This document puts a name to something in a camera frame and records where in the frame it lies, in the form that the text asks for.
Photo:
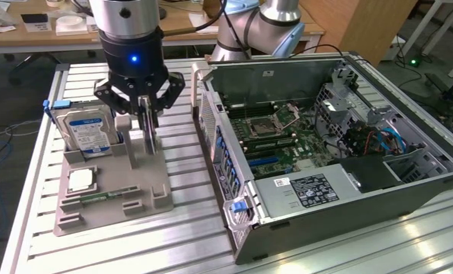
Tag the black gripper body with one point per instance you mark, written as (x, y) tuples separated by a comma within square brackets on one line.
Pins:
[(130, 57)]

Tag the green graphics card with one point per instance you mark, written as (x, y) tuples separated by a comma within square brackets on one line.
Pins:
[(149, 137)]

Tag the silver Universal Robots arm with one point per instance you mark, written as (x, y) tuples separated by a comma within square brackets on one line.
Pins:
[(126, 14)]

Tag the hard disk in blue caddy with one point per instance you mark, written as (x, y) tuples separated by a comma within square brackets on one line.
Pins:
[(86, 131)]

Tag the plain white box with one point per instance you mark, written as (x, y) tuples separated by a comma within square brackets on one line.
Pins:
[(91, 25)]

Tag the wooden desk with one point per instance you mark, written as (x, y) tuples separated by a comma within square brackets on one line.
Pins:
[(175, 24), (38, 40)]

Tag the white box with round dish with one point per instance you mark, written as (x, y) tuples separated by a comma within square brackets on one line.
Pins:
[(71, 25)]

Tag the black RAM slot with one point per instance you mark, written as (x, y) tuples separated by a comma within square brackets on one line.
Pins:
[(251, 113), (250, 107)]

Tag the white paper stack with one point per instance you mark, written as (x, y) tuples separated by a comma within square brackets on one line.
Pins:
[(206, 30)]

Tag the black office chair base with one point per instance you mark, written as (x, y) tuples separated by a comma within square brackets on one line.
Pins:
[(19, 65)]

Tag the CPU socket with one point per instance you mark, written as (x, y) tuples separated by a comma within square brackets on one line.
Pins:
[(261, 128)]

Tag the grey parts rack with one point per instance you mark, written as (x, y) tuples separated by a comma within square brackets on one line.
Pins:
[(111, 177)]

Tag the white box with black lid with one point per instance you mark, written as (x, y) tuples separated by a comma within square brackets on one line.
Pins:
[(35, 23)]

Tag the white tape roll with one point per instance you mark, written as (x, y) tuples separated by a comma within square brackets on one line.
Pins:
[(53, 3)]

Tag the silver CPU chip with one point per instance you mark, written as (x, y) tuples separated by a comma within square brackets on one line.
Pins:
[(79, 181)]

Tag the metal socket cover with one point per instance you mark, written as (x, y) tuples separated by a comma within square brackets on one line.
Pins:
[(286, 114)]

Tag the green RAM stick with label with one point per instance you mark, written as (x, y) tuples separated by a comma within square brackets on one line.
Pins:
[(271, 144)]

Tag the white paper card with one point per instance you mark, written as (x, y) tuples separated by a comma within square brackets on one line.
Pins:
[(1, 29)]

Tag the green motherboard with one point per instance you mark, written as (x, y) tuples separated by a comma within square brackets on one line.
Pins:
[(304, 145)]

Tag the silver disk bay cage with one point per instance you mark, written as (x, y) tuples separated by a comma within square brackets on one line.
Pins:
[(331, 114)]

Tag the blue case latch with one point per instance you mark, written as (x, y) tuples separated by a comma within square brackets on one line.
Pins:
[(238, 207)]

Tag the grey power supply unit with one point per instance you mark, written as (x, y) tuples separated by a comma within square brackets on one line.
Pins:
[(275, 199)]

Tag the wooden cabinet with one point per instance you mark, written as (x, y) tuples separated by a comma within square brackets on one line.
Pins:
[(362, 28)]

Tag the dark grey open PC case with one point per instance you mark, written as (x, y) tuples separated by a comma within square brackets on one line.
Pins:
[(324, 228)]

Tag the black stand base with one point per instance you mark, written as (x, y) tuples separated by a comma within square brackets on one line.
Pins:
[(435, 81)]

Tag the white desk frame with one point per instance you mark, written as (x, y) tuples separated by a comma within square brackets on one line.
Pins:
[(435, 17)]

